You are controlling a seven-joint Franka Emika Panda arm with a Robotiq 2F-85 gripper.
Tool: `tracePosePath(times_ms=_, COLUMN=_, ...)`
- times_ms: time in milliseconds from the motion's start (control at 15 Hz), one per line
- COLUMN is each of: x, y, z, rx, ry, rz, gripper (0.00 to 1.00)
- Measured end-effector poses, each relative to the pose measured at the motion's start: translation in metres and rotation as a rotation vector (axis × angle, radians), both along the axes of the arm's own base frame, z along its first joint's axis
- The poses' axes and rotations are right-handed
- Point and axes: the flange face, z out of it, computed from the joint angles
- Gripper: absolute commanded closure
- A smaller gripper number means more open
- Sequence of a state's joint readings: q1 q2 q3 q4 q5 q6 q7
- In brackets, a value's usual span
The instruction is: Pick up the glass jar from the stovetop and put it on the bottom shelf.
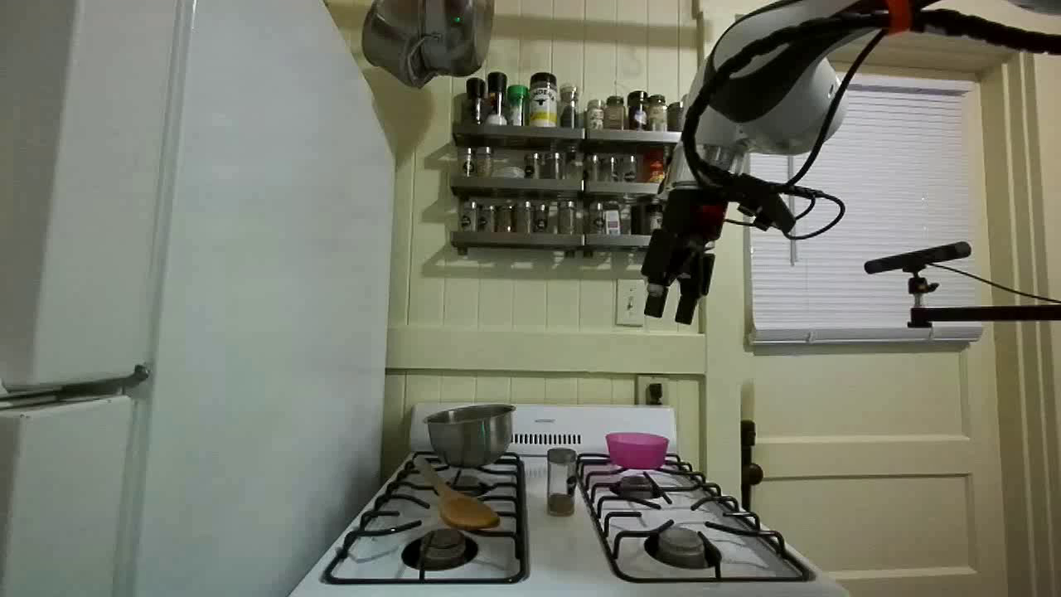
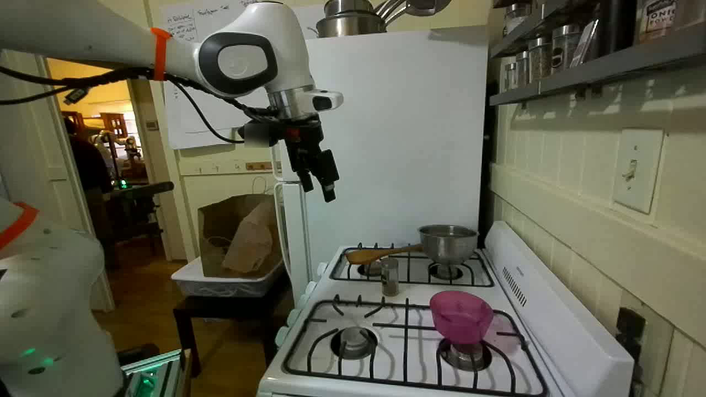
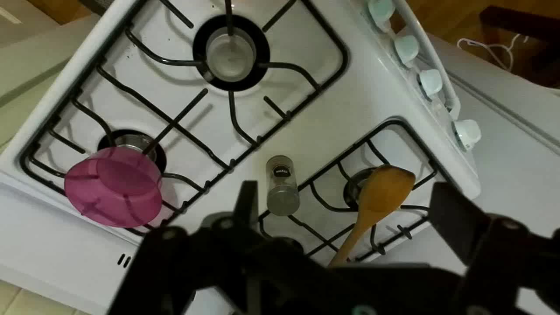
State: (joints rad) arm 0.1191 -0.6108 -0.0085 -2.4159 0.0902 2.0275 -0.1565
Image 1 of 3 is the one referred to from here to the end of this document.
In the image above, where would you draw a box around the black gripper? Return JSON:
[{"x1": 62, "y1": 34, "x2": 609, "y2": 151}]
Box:
[{"x1": 643, "y1": 188, "x2": 728, "y2": 326}]

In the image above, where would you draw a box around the glass spice jar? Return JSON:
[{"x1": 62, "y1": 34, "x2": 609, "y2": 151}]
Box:
[{"x1": 546, "y1": 448, "x2": 577, "y2": 518}]

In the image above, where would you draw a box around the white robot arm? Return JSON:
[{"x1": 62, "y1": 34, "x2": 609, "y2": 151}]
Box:
[{"x1": 643, "y1": 0, "x2": 1061, "y2": 323}]

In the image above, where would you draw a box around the yellow label spice jar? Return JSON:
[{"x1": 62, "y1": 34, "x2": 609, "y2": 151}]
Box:
[{"x1": 526, "y1": 73, "x2": 559, "y2": 125}]

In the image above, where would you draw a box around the pink plastic bowl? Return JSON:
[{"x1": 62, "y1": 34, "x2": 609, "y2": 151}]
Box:
[{"x1": 608, "y1": 430, "x2": 669, "y2": 466}]

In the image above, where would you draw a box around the right stove grate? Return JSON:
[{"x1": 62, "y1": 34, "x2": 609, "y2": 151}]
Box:
[{"x1": 577, "y1": 453, "x2": 813, "y2": 582}]

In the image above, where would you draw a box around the stove grate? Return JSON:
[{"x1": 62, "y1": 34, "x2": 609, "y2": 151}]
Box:
[
  {"x1": 577, "y1": 453, "x2": 813, "y2": 582},
  {"x1": 320, "y1": 451, "x2": 530, "y2": 588}
]

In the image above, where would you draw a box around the steel saucepan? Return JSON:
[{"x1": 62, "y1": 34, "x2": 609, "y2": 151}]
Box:
[{"x1": 427, "y1": 406, "x2": 513, "y2": 464}]

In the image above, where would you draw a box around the green lid spice bottle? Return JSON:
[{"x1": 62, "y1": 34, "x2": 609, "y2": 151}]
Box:
[{"x1": 504, "y1": 82, "x2": 530, "y2": 125}]

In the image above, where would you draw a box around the white window blind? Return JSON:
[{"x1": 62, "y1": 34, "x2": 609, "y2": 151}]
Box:
[{"x1": 745, "y1": 75, "x2": 983, "y2": 347}]

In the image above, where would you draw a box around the white gas stove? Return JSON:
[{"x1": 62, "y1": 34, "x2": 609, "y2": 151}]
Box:
[{"x1": 293, "y1": 406, "x2": 847, "y2": 597}]

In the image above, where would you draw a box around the wooden spoon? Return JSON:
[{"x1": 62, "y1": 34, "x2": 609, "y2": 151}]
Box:
[{"x1": 416, "y1": 461, "x2": 502, "y2": 530}]

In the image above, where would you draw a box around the left stove grate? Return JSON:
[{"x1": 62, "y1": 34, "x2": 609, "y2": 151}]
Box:
[{"x1": 320, "y1": 451, "x2": 530, "y2": 588}]

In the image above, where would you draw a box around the white refrigerator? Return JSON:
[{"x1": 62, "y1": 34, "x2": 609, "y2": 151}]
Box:
[{"x1": 0, "y1": 0, "x2": 395, "y2": 597}]

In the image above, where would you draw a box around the white light switch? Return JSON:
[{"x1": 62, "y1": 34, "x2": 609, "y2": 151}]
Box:
[{"x1": 615, "y1": 277, "x2": 643, "y2": 328}]

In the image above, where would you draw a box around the wall power outlet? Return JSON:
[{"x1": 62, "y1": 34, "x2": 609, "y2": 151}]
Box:
[{"x1": 643, "y1": 380, "x2": 668, "y2": 406}]

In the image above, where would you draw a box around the grey wall spice rack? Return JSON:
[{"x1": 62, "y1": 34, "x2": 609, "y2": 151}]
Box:
[{"x1": 451, "y1": 123, "x2": 681, "y2": 255}]

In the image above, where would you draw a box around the black camera on stand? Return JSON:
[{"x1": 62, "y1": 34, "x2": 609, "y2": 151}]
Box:
[{"x1": 862, "y1": 240, "x2": 1061, "y2": 333}]

